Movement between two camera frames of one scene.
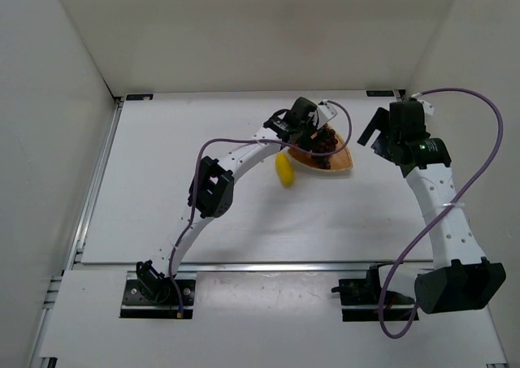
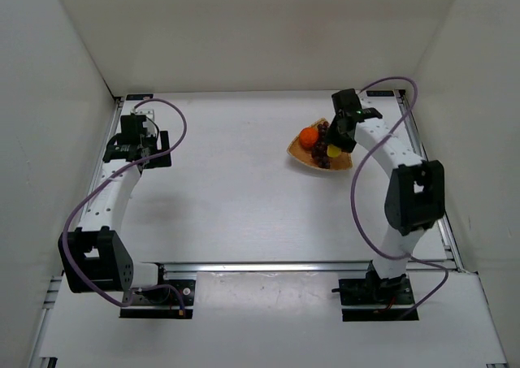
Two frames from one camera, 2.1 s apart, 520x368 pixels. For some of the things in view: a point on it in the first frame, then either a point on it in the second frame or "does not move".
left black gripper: [310, 135] -> [136, 153]
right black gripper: [382, 141] -> [341, 132]
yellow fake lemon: [285, 169] -> [332, 151]
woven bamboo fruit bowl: [340, 162] does not move
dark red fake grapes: [325, 143] does not move
